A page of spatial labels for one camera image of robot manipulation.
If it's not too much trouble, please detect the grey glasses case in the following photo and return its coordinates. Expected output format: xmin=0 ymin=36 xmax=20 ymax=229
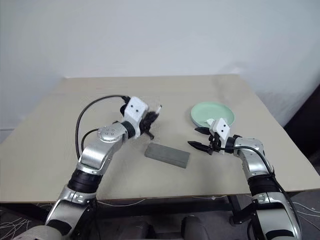
xmin=144 ymin=142 xmax=192 ymax=169

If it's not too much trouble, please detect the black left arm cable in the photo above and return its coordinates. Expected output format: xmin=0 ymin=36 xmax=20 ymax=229
xmin=75 ymin=94 xmax=131 ymax=161

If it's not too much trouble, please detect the light blue plate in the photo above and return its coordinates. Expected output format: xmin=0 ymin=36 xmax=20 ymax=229
xmin=189 ymin=106 xmax=237 ymax=129

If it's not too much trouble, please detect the dark rounded shape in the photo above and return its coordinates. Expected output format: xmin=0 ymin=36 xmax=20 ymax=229
xmin=98 ymin=219 xmax=156 ymax=240

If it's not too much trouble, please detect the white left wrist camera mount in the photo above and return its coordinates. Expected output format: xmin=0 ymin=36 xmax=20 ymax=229
xmin=124 ymin=96 xmax=149 ymax=137

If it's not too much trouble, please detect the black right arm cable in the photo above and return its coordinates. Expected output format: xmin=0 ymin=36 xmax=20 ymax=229
xmin=221 ymin=146 xmax=302 ymax=240

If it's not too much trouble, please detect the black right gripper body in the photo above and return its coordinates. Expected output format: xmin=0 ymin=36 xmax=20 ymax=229
xmin=207 ymin=132 xmax=226 ymax=156

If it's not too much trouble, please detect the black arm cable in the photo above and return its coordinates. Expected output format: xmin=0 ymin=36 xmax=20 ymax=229
xmin=221 ymin=146 xmax=302 ymax=240
xmin=75 ymin=94 xmax=131 ymax=161

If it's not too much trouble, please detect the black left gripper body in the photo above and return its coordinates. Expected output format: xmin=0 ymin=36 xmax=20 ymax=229
xmin=138 ymin=113 xmax=154 ymax=137

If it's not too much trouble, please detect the black metal table frame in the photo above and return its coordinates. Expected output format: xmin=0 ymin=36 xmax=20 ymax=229
xmin=0 ymin=191 xmax=320 ymax=226

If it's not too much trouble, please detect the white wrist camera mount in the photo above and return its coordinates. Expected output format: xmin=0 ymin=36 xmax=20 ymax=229
xmin=124 ymin=96 xmax=149 ymax=137
xmin=209 ymin=117 xmax=232 ymax=147

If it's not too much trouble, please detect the mint green plate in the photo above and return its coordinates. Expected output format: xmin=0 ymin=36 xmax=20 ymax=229
xmin=189 ymin=100 xmax=236 ymax=128

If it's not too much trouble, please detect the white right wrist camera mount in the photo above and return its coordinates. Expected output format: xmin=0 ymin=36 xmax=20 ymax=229
xmin=209 ymin=117 xmax=232 ymax=147

